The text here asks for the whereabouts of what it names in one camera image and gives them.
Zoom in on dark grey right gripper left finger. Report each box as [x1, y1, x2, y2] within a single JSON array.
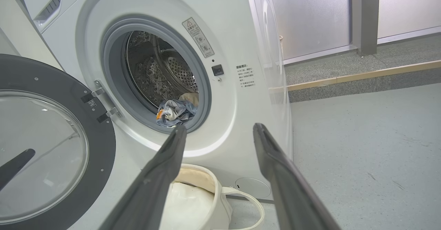
[[100, 125, 187, 230]]

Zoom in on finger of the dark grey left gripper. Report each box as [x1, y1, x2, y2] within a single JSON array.
[[0, 149, 36, 191]]

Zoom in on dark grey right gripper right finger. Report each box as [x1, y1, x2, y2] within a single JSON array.
[[253, 122, 341, 230]]

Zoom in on blue patterned garment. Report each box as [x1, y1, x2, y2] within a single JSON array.
[[156, 99, 198, 128]]

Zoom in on washing machine round door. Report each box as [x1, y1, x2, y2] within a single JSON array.
[[0, 53, 116, 230]]

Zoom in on beige cloth garment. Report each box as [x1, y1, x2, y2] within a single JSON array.
[[179, 92, 199, 107]]

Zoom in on silver door hinge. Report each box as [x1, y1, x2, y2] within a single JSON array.
[[81, 79, 123, 123]]

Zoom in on white front-load washing machine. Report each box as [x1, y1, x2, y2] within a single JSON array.
[[7, 0, 293, 230]]

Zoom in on round white filter cover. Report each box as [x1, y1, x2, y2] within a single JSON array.
[[235, 178, 271, 199]]

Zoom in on white canvas laundry basket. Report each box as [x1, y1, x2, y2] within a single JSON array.
[[159, 163, 265, 230]]

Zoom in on wooden floor strip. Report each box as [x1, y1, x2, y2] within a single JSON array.
[[288, 60, 441, 92]]

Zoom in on grey warning sticker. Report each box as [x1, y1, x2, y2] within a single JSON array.
[[182, 17, 215, 58]]

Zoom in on grey metal partition post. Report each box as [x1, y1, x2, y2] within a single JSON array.
[[351, 0, 379, 56]]

